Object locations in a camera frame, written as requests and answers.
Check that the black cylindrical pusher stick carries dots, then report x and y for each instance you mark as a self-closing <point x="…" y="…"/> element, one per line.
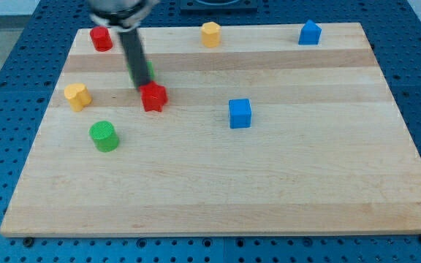
<point x="135" y="57"/>

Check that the red star block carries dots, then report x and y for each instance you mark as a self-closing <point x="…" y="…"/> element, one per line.
<point x="153" y="96"/>

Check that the green block behind stick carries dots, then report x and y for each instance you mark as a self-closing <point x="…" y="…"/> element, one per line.
<point x="150" y="69"/>

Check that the red cylinder block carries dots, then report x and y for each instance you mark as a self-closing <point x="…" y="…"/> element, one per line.
<point x="100" y="37"/>

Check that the yellow heart block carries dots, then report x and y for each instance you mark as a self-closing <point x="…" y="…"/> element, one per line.
<point x="77" y="96"/>

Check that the yellow hexagon block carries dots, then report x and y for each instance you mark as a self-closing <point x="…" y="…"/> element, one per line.
<point x="210" y="34"/>

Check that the green cylinder block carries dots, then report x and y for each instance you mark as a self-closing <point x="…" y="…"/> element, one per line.
<point x="104" y="136"/>

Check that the blue cube block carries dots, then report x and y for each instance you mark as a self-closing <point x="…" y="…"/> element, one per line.
<point x="240" y="113"/>

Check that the wooden board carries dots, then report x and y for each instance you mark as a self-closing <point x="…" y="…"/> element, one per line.
<point x="327" y="152"/>

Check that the blue pentagon block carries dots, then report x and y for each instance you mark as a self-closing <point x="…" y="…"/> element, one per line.
<point x="310" y="33"/>

